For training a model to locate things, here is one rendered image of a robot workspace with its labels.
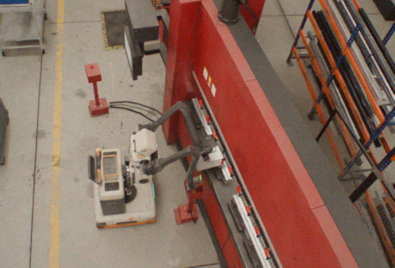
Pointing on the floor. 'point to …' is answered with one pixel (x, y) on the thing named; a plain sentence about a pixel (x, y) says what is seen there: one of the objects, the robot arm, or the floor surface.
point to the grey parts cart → (24, 20)
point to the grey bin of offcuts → (3, 130)
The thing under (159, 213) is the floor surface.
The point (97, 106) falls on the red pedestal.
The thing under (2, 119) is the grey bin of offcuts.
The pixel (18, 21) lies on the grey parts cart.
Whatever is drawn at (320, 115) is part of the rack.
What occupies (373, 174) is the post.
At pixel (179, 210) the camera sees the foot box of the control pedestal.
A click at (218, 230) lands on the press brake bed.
